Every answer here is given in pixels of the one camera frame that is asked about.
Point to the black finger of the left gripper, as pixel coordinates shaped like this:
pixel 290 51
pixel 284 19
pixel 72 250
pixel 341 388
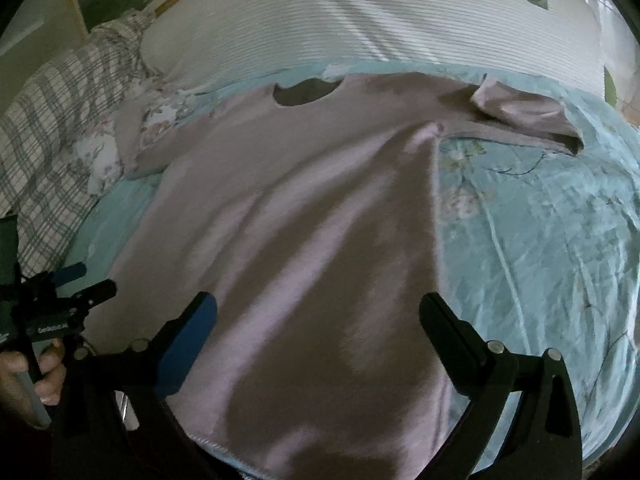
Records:
pixel 68 274
pixel 92 296

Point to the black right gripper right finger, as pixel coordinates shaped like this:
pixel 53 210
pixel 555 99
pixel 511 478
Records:
pixel 467 358

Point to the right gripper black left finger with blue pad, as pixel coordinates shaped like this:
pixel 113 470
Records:
pixel 166 362

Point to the mauve knit sweater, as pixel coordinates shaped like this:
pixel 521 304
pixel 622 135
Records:
pixel 310 215

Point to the person's left hand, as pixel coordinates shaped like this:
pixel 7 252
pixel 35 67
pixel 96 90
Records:
pixel 26 391

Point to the plaid checked blanket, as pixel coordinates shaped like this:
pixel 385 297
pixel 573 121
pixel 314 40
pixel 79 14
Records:
pixel 42 181

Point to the light blue floral bedsheet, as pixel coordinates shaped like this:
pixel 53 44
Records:
pixel 543 250

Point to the white ribbed pillow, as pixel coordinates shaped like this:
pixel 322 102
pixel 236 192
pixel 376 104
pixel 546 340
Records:
pixel 199 45

